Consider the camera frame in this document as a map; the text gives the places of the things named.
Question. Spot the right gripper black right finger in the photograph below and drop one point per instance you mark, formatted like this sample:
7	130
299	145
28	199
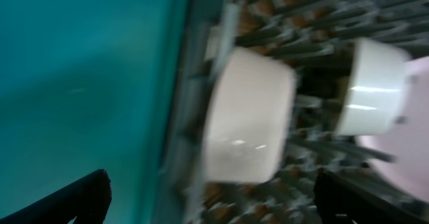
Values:
339	202

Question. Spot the large white plate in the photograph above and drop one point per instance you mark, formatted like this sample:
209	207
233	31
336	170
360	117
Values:
407	140

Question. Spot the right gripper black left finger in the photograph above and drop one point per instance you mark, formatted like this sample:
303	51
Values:
85	201

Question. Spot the pink bowl with food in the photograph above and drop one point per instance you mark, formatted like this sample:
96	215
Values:
248	119

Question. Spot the grey dishwasher rack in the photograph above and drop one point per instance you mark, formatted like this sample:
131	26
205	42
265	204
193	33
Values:
212	28

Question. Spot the teal plastic tray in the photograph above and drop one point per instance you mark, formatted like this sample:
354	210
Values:
86	85

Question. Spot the white bowl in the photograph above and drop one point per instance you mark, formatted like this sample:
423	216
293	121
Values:
376	90

